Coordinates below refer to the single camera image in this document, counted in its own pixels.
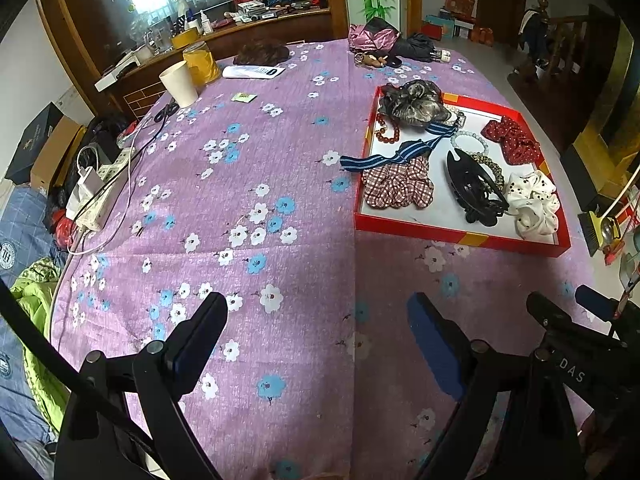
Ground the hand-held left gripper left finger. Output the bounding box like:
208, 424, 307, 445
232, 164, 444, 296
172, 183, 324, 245
54, 291, 229, 480

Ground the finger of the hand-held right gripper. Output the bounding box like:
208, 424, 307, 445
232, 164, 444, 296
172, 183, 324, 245
527, 292, 628, 411
575, 285, 613, 321

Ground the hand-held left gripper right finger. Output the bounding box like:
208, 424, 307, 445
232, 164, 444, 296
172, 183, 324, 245
406, 291, 601, 480

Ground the white dotted scrunchie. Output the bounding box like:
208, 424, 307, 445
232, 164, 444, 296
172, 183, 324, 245
502, 170, 560, 241

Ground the red tray with white inside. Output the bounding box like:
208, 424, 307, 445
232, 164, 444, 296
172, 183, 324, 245
354, 84, 572, 258

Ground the leopard print hair tie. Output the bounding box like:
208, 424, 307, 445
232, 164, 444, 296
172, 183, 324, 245
467, 152, 506, 191

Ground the black hair claw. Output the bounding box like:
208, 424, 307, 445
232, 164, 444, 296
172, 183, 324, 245
445, 147, 510, 224

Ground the plaid scrunchie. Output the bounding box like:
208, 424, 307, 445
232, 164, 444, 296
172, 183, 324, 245
361, 156, 435, 209

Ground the red patterned scrunchie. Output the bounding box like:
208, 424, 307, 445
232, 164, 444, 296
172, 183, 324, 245
481, 116, 542, 165

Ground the blue striped hair band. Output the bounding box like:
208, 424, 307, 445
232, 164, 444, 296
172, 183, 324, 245
340, 114, 467, 173

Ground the pale bead bracelet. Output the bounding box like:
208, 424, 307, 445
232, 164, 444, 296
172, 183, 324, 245
450, 130, 488, 158

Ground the red bead bracelet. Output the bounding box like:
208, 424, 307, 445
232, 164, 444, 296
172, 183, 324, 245
375, 112, 401, 143

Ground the grey scrunchie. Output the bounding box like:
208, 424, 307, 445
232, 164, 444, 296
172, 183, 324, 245
377, 79, 443, 128

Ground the yellow broom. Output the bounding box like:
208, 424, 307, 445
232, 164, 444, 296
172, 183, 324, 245
578, 207, 623, 256

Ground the green cloth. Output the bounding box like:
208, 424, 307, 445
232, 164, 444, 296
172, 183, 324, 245
10, 257, 71, 433

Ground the white power strip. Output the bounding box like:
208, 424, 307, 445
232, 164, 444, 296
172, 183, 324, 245
75, 146, 137, 231

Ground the red plastic bag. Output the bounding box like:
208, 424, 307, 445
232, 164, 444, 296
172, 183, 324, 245
52, 210, 81, 251

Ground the black and gold cabinet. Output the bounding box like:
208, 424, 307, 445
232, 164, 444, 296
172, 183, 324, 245
560, 15, 640, 201

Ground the white charger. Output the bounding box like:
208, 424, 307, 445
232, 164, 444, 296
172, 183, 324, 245
66, 169, 103, 213

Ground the purple floral blanket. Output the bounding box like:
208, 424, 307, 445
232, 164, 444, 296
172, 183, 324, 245
49, 39, 640, 480

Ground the blue bedding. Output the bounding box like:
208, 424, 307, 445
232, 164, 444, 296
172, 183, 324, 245
0, 185, 71, 480

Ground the black bag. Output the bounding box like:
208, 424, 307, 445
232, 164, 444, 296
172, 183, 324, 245
87, 116, 131, 153

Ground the cardboard box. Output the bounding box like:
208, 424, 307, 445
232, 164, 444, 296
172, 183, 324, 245
30, 116, 86, 191

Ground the wooden staircase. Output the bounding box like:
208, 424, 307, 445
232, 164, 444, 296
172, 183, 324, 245
507, 0, 608, 151

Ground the black box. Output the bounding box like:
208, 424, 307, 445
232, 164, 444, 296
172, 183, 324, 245
4, 102, 63, 186

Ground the paper cup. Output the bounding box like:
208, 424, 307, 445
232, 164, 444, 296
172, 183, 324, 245
159, 60, 199, 109

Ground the white packet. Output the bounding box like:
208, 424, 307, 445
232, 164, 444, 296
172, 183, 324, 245
221, 64, 286, 81

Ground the dark jacket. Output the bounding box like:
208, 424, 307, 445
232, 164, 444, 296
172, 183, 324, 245
519, 10, 551, 58

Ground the yellow tape roll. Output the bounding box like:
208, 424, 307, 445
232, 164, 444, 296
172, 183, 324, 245
182, 42, 222, 85

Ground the white box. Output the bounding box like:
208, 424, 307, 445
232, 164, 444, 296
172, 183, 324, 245
95, 50, 141, 92

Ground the brown wig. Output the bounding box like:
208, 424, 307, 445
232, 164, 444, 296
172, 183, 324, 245
234, 42, 291, 67

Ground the small tape roll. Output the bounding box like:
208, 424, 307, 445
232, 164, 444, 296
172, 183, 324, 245
170, 29, 201, 51

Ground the black umbrella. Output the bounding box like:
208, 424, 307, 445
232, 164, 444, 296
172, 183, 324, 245
392, 32, 453, 64

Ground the pink umbrella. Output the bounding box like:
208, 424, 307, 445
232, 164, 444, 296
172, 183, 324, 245
348, 24, 401, 56

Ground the pile of gift boxes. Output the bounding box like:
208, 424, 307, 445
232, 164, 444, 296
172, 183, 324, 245
422, 0, 496, 46

